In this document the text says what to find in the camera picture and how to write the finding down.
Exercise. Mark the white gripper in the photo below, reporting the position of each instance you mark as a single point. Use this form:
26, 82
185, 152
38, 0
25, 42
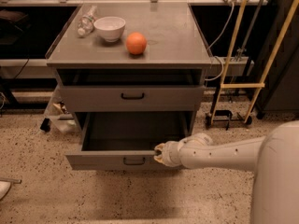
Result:
170, 153

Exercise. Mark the grey drawer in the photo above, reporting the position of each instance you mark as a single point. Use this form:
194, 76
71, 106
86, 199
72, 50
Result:
131, 98
125, 141

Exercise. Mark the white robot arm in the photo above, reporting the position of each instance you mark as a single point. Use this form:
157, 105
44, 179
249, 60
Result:
274, 160

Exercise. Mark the grey drawer cabinet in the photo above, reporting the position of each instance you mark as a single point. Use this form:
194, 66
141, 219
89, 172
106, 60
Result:
175, 54

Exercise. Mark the grey top drawer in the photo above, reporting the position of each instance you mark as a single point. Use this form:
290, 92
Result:
131, 98

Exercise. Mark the yellow hand truck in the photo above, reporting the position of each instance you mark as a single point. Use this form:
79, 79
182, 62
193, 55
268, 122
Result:
214, 112

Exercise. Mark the clear plastic bin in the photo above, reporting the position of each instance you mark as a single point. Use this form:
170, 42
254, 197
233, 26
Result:
58, 115

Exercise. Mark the orange fruit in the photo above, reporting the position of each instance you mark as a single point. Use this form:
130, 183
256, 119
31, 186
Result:
136, 43

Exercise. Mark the grey power strip box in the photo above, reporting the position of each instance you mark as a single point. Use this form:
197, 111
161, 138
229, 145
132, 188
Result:
235, 68

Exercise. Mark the white ceramic bowl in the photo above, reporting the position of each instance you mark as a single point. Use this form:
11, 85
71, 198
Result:
110, 28

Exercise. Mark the metal cane tip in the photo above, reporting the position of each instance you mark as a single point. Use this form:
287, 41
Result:
10, 180

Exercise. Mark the clear plastic water bottle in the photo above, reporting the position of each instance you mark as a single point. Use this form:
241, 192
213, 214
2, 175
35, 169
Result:
86, 22

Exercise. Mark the white sneaker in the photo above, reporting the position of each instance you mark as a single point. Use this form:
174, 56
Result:
4, 189

